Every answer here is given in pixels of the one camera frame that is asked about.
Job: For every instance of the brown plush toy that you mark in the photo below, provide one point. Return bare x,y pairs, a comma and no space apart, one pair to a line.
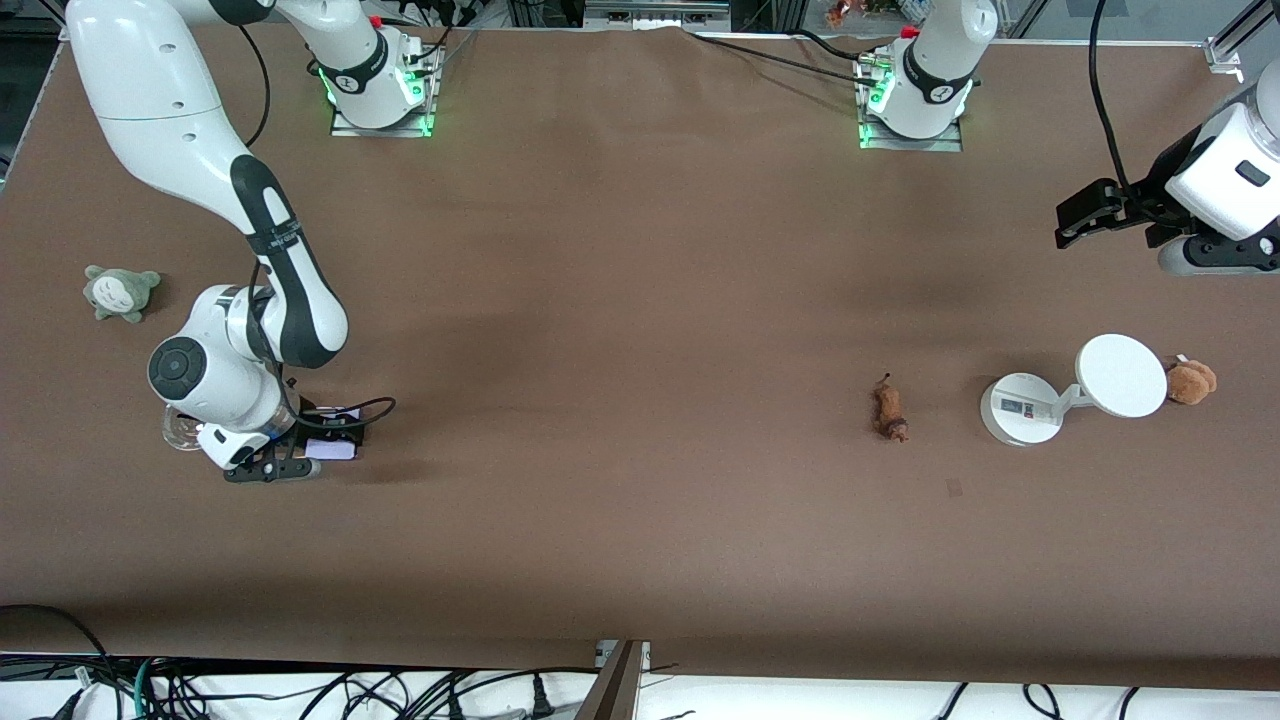
1190,383

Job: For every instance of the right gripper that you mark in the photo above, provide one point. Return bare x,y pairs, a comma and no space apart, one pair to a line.
303,417

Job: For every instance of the brown table cover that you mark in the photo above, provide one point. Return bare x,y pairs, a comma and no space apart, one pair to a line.
700,560

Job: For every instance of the white round desk lamp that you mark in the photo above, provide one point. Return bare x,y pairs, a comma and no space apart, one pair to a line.
1120,375

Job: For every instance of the aluminium frame rail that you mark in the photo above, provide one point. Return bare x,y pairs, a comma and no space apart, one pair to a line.
655,12

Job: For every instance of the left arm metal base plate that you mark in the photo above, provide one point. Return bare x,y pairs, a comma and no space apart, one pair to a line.
945,145

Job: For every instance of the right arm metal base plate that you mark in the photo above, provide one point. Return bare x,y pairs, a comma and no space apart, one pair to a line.
400,131

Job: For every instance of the brown lion statue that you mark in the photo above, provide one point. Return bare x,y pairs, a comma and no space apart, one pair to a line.
888,405

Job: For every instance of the aluminium corner bracket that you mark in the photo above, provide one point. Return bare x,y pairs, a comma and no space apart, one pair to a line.
1222,52

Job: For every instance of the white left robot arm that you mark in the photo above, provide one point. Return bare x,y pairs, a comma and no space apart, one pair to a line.
940,70

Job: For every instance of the clear plastic cup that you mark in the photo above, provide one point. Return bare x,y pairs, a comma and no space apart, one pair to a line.
178,430

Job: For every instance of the small orange toy figure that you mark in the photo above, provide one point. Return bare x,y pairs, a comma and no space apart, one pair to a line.
838,14

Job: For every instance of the aluminium frame post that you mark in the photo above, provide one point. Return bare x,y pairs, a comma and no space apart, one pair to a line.
615,690

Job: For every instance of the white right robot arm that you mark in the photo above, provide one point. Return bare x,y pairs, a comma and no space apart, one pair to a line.
160,100

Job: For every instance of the green plush toy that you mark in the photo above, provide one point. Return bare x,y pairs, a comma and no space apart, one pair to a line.
118,292

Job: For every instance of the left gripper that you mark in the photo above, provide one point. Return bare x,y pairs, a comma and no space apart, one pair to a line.
1160,189

